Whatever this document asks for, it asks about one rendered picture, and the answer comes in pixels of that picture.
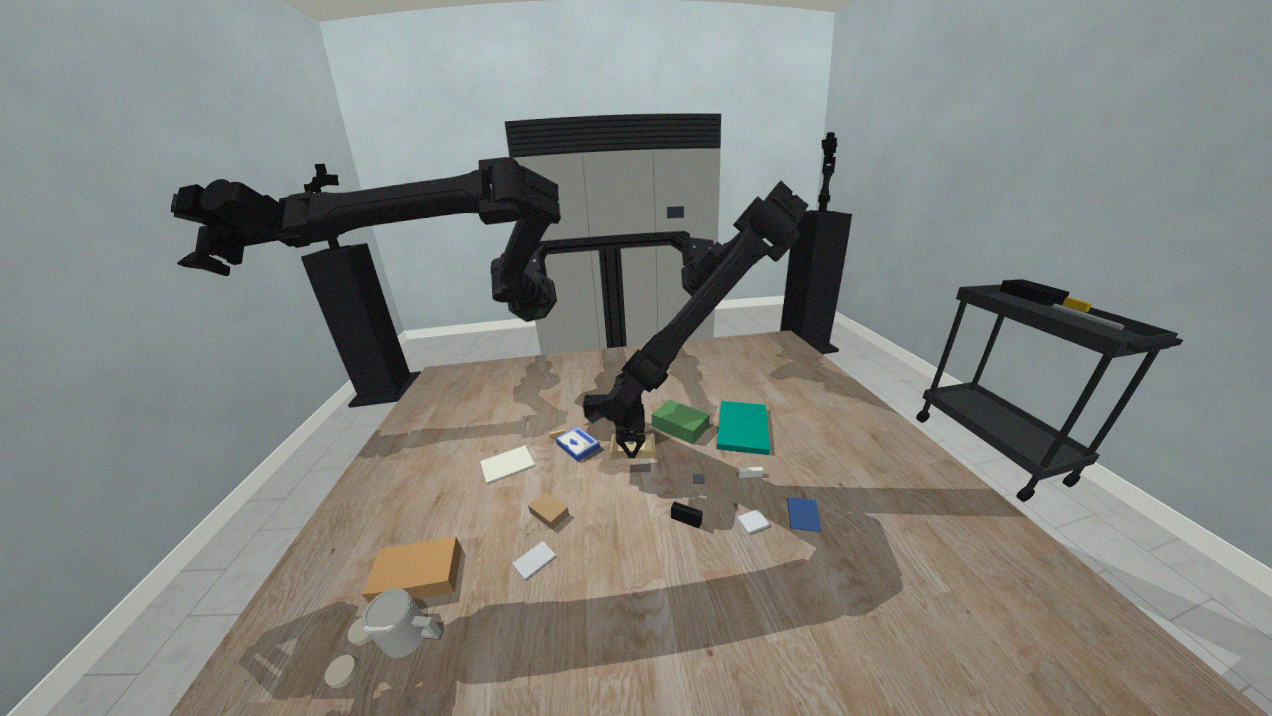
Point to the green rectangular block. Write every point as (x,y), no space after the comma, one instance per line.
(680,421)

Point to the wooden ball-in-hole puzzle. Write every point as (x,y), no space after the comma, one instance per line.
(646,451)

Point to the teal flat rectangular slab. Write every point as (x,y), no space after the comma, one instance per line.
(743,428)

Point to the beige round disc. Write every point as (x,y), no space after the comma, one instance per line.
(341,671)
(357,635)

